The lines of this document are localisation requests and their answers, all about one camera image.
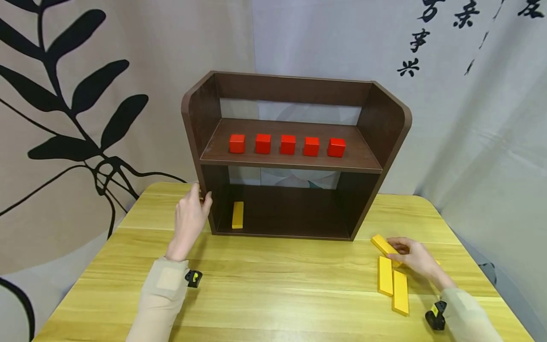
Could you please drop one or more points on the person's right hand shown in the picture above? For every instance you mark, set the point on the person's right hand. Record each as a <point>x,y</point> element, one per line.
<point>419,259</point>

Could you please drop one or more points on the person's left hand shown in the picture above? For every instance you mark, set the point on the person's left hand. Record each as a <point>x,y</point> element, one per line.
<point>188,223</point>

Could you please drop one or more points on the person's left fingers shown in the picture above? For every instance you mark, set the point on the person's left fingers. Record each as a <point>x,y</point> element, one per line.
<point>195,192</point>

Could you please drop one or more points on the person's left thumb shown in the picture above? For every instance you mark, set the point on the person's left thumb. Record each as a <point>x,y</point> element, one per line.
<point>208,199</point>

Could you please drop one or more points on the person's right fingers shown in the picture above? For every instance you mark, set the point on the person's right fingers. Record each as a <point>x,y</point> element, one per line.
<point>397,244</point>

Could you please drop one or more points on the person's right thumb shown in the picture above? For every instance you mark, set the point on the person's right thumb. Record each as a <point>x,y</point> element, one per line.
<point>399,260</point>

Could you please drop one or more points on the yellow wooden block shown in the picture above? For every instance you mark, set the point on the yellow wooden block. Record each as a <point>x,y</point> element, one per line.
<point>400,293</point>
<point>237,215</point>
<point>385,276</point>
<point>381,244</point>

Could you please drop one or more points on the dark brown wooden shelf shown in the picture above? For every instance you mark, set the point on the dark brown wooden shelf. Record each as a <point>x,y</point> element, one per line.
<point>295,90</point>

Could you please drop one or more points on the red wooden cube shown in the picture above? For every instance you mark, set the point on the red wooden cube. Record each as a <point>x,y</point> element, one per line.
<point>237,143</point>
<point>336,147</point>
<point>311,146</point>
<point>287,145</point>
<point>263,144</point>

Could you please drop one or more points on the black wrist band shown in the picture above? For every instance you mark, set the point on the black wrist band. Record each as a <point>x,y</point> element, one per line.
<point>193,278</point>
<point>436,316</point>

